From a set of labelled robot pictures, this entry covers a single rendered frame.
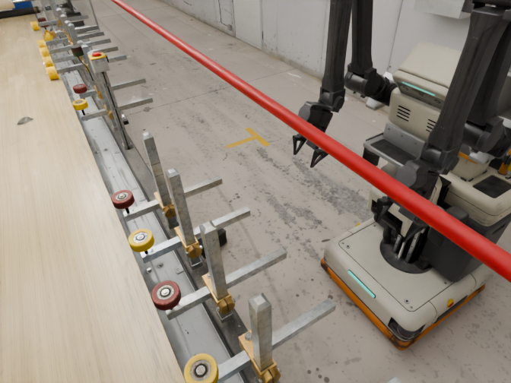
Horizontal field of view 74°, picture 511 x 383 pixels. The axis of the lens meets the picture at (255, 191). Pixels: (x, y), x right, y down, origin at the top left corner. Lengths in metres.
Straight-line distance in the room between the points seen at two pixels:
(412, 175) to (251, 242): 1.54
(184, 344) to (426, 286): 1.19
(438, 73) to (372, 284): 1.06
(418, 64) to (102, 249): 1.16
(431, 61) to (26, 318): 1.38
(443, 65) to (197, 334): 1.16
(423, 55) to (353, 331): 1.38
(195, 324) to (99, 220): 0.50
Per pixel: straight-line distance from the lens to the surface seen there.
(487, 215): 1.63
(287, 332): 1.01
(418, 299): 1.85
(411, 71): 1.21
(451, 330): 2.16
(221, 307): 1.07
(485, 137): 1.07
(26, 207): 1.54
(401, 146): 1.35
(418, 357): 2.02
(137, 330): 1.00
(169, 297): 1.02
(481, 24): 0.87
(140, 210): 1.44
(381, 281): 1.85
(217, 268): 0.96
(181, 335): 1.29
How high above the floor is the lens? 1.74
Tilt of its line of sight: 40 degrees down
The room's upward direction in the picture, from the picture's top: 3 degrees counter-clockwise
